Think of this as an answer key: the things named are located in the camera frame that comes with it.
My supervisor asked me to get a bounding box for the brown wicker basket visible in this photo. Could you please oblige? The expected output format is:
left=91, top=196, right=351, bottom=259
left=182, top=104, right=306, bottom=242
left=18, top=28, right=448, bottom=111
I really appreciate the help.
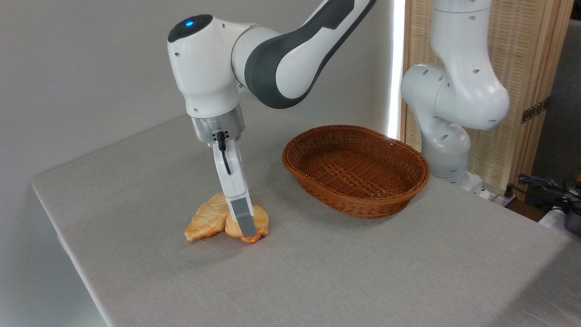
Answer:
left=282, top=125, right=430, bottom=219

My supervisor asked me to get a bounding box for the grey tablecloth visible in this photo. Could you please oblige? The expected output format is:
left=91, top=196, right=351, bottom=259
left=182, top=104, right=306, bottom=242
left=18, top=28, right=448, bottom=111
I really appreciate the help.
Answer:
left=31, top=102, right=581, bottom=327

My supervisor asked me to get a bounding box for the round bread bun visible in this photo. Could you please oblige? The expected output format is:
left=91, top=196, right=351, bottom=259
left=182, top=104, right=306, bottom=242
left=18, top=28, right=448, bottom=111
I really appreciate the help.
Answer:
left=225, top=205, right=269, bottom=244

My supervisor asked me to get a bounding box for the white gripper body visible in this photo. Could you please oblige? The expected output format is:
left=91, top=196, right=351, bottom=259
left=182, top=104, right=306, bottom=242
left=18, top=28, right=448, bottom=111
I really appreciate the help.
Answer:
left=212, top=139, right=249, bottom=200

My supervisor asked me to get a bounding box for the black screen hinge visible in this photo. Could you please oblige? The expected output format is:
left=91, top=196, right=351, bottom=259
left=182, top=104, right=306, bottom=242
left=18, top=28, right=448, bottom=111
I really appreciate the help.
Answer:
left=521, top=97, right=551, bottom=124

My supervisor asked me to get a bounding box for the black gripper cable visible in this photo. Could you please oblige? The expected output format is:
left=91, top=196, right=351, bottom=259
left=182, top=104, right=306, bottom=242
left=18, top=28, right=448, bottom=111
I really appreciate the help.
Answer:
left=217, top=132, right=232, bottom=175

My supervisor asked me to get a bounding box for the long braided bread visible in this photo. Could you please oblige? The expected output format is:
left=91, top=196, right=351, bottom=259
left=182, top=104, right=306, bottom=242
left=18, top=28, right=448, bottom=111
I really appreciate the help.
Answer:
left=184, top=193, right=229, bottom=242

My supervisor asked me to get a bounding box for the black cable bundle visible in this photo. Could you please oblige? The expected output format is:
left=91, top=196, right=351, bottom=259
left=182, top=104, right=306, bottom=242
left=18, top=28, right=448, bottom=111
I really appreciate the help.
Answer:
left=506, top=173, right=581, bottom=214

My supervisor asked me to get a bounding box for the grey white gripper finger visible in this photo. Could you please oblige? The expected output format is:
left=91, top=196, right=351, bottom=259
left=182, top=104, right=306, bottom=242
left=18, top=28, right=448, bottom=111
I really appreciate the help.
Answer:
left=227, top=193, right=257, bottom=238

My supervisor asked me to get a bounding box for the bamboo folding screen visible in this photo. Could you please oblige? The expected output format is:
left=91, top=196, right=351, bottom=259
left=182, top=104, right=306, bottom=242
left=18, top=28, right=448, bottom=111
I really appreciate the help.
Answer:
left=402, top=0, right=575, bottom=191

